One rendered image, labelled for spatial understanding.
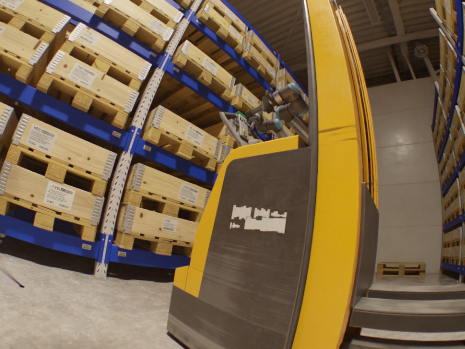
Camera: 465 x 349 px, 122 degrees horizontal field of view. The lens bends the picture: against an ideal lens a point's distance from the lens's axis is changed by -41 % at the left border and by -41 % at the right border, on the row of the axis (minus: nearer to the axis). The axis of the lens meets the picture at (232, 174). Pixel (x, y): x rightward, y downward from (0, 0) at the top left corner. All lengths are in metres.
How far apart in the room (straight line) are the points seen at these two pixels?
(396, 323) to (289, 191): 0.53
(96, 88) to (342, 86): 1.63
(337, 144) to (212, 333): 0.78
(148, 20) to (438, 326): 2.76
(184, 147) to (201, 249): 1.31
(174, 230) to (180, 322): 1.09
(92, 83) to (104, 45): 0.38
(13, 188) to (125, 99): 1.10
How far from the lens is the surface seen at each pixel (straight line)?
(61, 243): 1.73
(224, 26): 3.25
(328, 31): 1.13
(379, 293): 1.09
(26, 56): 1.93
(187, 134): 2.09
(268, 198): 0.71
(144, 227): 1.79
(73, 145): 1.67
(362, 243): 0.69
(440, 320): 0.73
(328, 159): 0.71
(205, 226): 0.88
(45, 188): 1.64
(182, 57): 2.38
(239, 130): 1.49
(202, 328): 0.90
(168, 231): 1.90
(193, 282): 0.91
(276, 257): 0.66
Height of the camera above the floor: 0.53
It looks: 17 degrees up
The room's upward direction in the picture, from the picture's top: 10 degrees clockwise
